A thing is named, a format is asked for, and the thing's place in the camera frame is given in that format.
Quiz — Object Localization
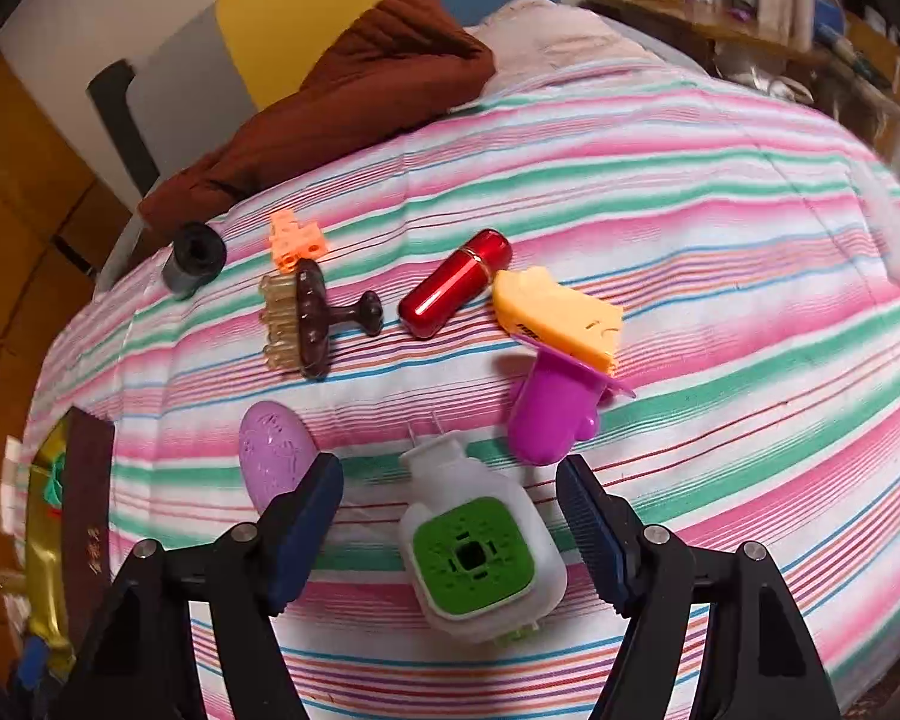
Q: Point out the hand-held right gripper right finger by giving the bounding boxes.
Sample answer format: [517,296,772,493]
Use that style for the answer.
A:
[556,456,845,720]

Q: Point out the red metallic capsule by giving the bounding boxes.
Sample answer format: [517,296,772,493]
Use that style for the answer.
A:
[399,229,512,338]

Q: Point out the striped bed sheet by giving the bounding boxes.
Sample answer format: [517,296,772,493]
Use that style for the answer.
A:
[22,64,900,720]

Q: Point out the pink pillow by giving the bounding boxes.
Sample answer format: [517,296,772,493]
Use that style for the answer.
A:
[461,0,646,102]

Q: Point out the brown jacket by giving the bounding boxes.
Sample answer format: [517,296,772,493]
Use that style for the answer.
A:
[136,0,496,241]

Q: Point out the purple mitten-shaped mold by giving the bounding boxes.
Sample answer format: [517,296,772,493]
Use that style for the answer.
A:
[506,337,637,466]

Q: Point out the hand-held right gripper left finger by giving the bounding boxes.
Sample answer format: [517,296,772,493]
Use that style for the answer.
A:
[67,452,344,720]

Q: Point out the brown scalp massage brush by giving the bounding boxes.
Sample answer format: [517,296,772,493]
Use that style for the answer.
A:
[259,259,385,382]

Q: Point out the colour panel headboard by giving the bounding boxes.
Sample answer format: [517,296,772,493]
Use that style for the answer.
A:
[86,0,563,200]

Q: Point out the wooden shelf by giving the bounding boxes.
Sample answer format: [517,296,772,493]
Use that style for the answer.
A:
[581,0,900,121]

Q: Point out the white green plug-in device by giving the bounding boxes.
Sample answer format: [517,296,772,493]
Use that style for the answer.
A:
[397,412,569,646]

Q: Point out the purple oval plastic case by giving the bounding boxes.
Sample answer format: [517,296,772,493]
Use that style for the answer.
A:
[238,400,322,518]

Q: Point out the cardboard box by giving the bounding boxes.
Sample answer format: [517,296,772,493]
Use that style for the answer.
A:
[844,11,900,106]

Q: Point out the orange building blocks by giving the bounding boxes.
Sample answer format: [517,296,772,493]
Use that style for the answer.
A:
[268,211,325,272]

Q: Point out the black cylinder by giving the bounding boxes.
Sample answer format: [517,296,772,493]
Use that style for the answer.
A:
[161,221,227,297]

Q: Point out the yellow cheese-shaped toy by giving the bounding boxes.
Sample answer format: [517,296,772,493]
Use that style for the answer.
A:
[493,266,623,376]

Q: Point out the gold foil packet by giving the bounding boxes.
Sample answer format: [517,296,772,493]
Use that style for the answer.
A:
[15,420,76,680]

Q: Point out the yellow wooden cabinet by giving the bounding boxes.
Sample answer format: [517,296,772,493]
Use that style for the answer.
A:
[0,45,132,421]

